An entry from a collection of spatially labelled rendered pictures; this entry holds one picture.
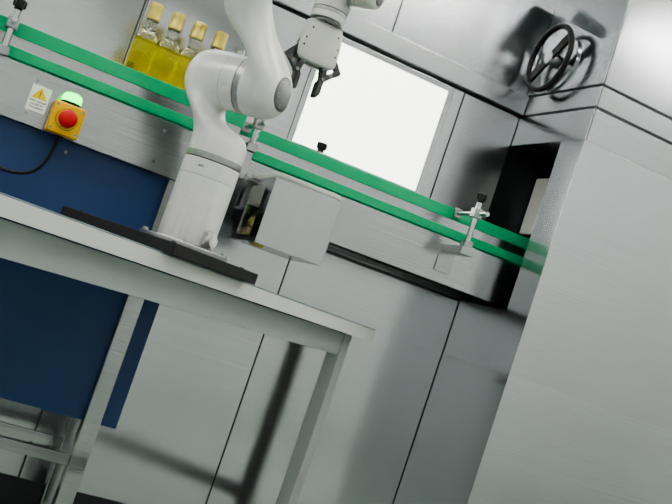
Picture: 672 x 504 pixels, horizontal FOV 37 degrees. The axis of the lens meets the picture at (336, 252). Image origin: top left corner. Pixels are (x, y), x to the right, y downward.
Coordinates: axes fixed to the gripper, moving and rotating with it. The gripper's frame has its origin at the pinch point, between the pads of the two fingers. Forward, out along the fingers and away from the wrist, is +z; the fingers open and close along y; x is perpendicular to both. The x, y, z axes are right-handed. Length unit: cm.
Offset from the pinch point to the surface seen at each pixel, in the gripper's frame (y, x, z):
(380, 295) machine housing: -54, -40, 39
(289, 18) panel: -1.4, -37.7, -23.7
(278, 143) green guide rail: -4.9, -21.3, 11.7
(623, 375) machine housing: -114, -2, 39
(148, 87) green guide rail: 32.1, -12.2, 12.4
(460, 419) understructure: -79, -18, 65
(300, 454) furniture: -39, -23, 86
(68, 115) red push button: 48, -1, 26
